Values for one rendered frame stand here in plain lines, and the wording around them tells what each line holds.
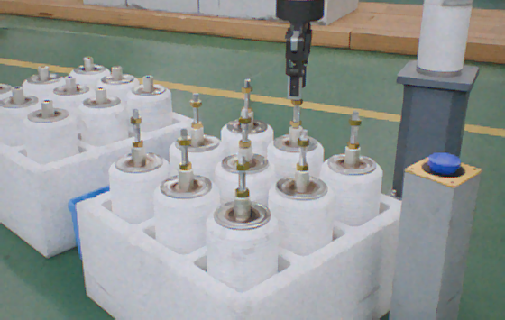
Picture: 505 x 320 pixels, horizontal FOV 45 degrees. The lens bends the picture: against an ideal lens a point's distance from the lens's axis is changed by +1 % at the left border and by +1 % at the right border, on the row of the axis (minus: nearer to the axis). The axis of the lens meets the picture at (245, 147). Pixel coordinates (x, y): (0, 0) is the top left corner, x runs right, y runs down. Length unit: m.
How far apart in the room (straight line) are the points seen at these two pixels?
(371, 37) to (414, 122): 1.51
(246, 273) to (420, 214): 0.24
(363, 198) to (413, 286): 0.15
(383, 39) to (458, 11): 1.53
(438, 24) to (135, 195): 0.69
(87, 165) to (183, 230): 0.39
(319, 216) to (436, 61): 0.55
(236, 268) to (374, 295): 0.29
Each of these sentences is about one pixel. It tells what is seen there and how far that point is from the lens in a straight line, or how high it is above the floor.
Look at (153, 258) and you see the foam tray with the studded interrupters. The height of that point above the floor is 0.17.
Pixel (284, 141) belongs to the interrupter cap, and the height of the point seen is 0.25.
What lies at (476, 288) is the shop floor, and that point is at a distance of 1.17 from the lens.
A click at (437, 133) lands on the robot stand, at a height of 0.18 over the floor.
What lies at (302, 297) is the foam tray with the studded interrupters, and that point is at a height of 0.14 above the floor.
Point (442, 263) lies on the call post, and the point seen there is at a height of 0.20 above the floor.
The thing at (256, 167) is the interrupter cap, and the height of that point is 0.25.
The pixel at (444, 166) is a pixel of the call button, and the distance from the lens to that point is 0.79.
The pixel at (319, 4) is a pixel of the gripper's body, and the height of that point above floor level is 0.49.
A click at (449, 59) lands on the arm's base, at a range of 1.29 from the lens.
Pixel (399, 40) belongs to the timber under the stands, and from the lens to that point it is 2.77.
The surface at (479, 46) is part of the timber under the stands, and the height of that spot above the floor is 0.06.
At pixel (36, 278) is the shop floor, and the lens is 1.18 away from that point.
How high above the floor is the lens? 0.64
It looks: 22 degrees down
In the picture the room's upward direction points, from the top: straight up
